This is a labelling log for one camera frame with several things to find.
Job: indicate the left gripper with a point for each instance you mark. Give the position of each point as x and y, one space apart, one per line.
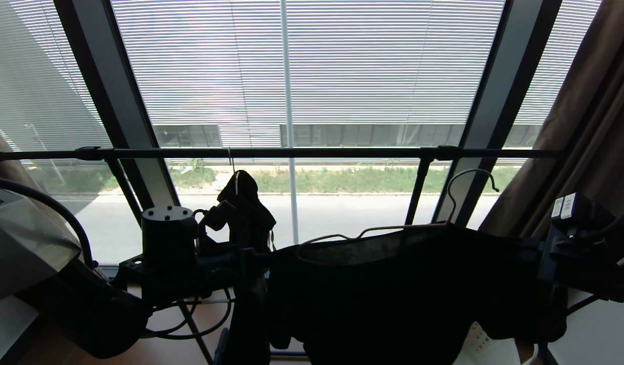
251 274

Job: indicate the black garment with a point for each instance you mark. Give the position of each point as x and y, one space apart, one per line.
246 213
393 304

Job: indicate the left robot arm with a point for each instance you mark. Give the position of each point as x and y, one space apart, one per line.
170 238

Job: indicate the brown curtain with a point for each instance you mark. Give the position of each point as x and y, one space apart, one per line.
585 126
2 157

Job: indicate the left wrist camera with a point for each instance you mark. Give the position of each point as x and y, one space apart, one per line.
218 215

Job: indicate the pink clothes hanger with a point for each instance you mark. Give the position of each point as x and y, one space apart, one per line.
393 227
234 175

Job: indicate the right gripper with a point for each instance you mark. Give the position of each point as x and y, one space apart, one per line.
555 263

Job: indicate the window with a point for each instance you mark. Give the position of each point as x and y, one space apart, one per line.
114 101

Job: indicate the black clothes rack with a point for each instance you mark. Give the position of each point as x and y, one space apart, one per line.
291 152

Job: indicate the white laundry basket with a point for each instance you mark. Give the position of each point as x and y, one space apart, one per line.
494 352

